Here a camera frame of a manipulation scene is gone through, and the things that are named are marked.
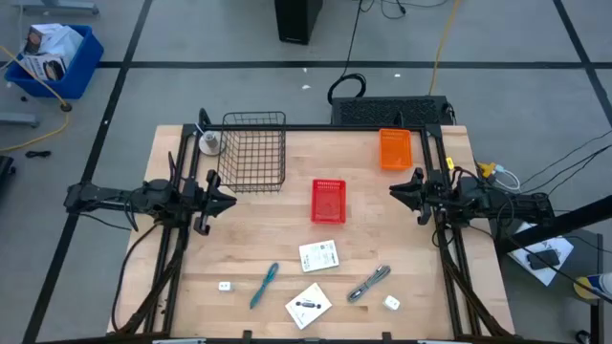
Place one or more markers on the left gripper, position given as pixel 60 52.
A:
pixel 198 198

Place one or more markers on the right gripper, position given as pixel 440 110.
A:
pixel 432 196

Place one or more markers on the orange plastic bin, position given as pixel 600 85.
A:
pixel 396 149

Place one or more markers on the white USB charger cube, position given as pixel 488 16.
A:
pixel 391 303
pixel 225 286

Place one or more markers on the grey metal tool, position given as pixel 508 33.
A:
pixel 368 284

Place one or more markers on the white green card reader box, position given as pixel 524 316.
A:
pixel 308 306
pixel 319 256

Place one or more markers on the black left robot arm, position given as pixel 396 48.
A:
pixel 158 196

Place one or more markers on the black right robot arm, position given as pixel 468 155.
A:
pixel 478 196

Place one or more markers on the red plastic bin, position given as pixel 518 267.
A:
pixel 328 203

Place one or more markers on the blue plastic bin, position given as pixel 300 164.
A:
pixel 81 71

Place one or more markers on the yellow label tag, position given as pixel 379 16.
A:
pixel 450 163

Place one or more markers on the grey cylinder on round base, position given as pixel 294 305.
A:
pixel 209 142

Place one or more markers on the yellow plug adapter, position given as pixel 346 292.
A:
pixel 487 169

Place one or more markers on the black perforated computer case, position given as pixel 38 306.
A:
pixel 387 111

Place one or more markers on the black smartphone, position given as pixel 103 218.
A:
pixel 543 259

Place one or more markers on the black diagonal beam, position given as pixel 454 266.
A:
pixel 564 222

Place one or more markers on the white paper sheet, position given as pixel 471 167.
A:
pixel 564 246

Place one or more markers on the black round floor plug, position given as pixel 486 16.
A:
pixel 66 107

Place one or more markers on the dark grey side table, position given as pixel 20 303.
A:
pixel 587 253

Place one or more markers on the black speaker box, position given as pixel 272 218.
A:
pixel 297 21

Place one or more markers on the white blue can yellow cap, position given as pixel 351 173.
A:
pixel 595 285

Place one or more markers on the grey metal table foot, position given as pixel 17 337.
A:
pixel 57 7
pixel 19 120

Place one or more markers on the black chair base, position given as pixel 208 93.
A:
pixel 5 169

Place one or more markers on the white box black print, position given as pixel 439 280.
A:
pixel 45 67

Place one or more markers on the black caster wheel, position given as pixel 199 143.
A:
pixel 583 337

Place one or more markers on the white box brown print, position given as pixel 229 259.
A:
pixel 36 38

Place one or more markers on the black aluminium frame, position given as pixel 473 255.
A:
pixel 311 127

